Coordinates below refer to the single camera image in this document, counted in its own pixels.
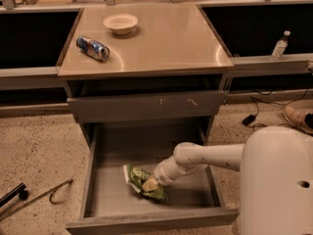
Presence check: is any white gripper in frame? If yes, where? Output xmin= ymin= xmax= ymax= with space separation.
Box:
xmin=142 ymin=162 xmax=176 ymax=192

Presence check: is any green jalapeno chip bag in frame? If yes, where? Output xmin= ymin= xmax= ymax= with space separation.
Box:
xmin=123 ymin=164 xmax=167 ymax=202

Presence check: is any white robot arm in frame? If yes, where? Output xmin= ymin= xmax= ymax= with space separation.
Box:
xmin=144 ymin=126 xmax=313 ymax=235

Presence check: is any open grey middle drawer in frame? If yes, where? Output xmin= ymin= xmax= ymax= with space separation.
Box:
xmin=67 ymin=118 xmax=239 ymax=235

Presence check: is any closed grey top drawer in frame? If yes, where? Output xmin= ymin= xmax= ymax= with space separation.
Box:
xmin=67 ymin=90 xmax=223 ymax=122

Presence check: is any grey drawer cabinet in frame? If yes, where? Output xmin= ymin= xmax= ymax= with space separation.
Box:
xmin=55 ymin=2 xmax=240 ymax=235

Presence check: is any metal rod with hook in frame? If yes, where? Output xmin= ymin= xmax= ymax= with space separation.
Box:
xmin=0 ymin=179 xmax=72 ymax=220

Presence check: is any blue soda can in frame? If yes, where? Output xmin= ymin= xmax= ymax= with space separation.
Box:
xmin=76 ymin=36 xmax=110 ymax=62

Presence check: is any white paper bowl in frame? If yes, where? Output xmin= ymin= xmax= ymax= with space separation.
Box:
xmin=103 ymin=14 xmax=138 ymax=35

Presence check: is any clear water bottle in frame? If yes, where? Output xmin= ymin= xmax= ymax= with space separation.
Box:
xmin=271 ymin=30 xmax=291 ymax=60

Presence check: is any black power adapter with cable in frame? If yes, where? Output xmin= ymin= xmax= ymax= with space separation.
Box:
xmin=241 ymin=89 xmax=311 ymax=132

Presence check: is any black handle on floor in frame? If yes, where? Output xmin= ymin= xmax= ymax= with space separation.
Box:
xmin=0 ymin=183 xmax=28 ymax=208

